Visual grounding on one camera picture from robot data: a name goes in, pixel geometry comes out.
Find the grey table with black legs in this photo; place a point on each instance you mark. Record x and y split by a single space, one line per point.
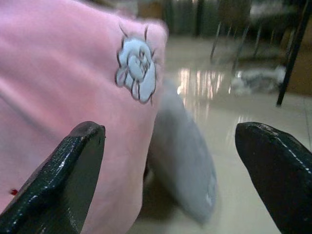
292 53

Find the grey pillow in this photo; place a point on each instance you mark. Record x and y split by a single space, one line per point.
180 151

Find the chair with metal legs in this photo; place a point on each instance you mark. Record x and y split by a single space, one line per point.
234 29

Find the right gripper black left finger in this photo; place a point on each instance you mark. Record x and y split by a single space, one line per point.
56 175

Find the pink pillow with bunny print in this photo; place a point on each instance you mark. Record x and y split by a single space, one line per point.
61 73

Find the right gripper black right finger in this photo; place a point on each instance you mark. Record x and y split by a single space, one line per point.
280 175

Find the white crumpled cloth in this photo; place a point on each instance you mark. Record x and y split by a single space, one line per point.
256 79

